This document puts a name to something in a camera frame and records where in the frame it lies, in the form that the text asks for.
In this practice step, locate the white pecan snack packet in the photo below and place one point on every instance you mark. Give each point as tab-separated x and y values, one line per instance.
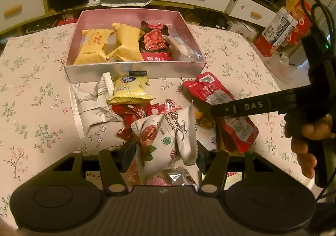
162	136

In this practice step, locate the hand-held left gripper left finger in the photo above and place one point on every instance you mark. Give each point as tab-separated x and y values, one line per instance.
130	153

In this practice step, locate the floral tablecloth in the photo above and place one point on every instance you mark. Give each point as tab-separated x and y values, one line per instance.
34	99

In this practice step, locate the red meat snack packet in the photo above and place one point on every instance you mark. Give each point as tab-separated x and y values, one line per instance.
153	42

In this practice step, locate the orange snack packet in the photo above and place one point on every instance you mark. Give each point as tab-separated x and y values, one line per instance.
206	127

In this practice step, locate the small red snack packet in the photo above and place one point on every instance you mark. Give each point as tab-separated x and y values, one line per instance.
128	114
124	132
162	107

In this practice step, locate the clear plastic bag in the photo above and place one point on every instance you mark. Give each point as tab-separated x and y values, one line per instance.
278	65

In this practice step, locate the person's right hand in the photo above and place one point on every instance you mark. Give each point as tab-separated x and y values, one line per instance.
302	146

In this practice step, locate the white grey snack packet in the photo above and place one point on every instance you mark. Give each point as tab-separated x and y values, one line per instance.
90	107

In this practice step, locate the pink snack packet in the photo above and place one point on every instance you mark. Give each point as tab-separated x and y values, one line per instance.
136	173

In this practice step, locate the white illustrated carton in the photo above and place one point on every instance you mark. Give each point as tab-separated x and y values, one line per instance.
279	28

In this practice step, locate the red gift box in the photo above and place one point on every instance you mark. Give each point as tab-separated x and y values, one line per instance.
302	21

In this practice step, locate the plain yellow snack packet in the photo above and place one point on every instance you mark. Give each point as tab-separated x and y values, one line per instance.
127	42

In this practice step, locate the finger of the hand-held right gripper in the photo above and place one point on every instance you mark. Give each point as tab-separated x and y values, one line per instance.
252	106

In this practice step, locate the red snack pouch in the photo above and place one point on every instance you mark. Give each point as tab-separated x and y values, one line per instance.
207	89
239	133

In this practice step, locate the pink cardboard box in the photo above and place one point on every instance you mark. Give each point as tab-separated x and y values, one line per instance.
131	69

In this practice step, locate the silver chocolate snack packet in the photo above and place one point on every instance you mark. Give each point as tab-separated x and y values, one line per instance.
181	177

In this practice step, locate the small yellow blue snack packet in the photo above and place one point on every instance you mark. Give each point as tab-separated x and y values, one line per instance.
128	89

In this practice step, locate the clear white snack packet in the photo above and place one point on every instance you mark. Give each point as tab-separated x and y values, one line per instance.
181	48

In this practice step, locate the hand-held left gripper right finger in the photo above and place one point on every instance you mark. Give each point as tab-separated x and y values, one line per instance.
201	158

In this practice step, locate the printed yellow snack packet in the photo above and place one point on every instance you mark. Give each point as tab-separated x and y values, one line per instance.
92	47

